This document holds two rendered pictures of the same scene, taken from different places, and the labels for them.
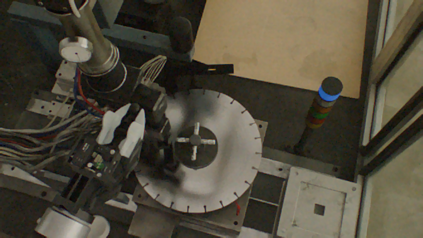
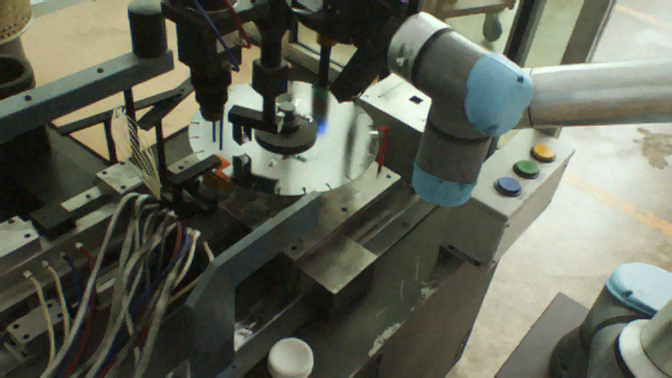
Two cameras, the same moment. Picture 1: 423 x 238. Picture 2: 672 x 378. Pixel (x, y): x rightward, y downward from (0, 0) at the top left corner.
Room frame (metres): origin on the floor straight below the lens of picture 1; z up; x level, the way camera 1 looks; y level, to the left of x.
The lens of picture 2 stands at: (0.00, 0.89, 1.63)
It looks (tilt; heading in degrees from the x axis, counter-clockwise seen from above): 41 degrees down; 285
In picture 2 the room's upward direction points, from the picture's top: 9 degrees clockwise
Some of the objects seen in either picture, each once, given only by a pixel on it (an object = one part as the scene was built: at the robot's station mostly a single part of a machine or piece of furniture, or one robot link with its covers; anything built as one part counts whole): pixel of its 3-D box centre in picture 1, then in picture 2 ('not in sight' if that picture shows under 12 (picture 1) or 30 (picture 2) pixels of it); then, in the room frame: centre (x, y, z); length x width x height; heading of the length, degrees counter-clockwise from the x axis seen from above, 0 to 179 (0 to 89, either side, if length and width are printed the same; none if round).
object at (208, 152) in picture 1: (196, 145); (286, 125); (0.35, 0.04, 0.96); 0.11 x 0.11 x 0.03
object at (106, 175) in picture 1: (89, 179); (371, 13); (0.19, 0.20, 1.29); 0.12 x 0.08 x 0.09; 153
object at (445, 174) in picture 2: not in sight; (453, 148); (0.05, 0.26, 1.18); 0.11 x 0.08 x 0.11; 89
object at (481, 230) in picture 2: not in sight; (507, 196); (-0.05, -0.14, 0.82); 0.28 x 0.11 x 0.15; 71
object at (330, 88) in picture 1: (330, 89); not in sight; (0.40, -0.26, 1.14); 0.05 x 0.04 x 0.03; 161
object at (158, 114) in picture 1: (152, 113); (271, 33); (0.35, 0.12, 1.17); 0.06 x 0.05 x 0.20; 62
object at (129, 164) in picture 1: (123, 158); not in sight; (0.23, 0.15, 1.26); 0.09 x 0.05 x 0.02; 148
